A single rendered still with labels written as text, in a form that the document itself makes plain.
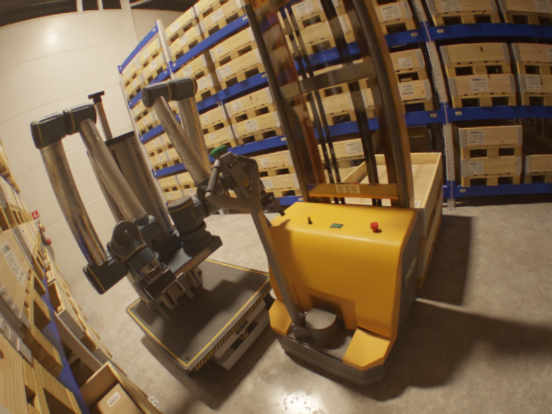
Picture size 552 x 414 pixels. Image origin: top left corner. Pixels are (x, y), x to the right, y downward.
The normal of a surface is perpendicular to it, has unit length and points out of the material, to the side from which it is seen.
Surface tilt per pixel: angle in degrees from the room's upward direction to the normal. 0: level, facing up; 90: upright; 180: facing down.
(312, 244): 68
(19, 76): 90
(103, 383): 90
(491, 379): 0
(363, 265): 74
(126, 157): 90
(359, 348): 22
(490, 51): 90
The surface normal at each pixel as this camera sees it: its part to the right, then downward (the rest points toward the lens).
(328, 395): -0.29, -0.89
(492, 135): -0.48, 0.46
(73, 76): 0.83, -0.04
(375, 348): -0.50, -0.65
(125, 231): 0.65, -0.41
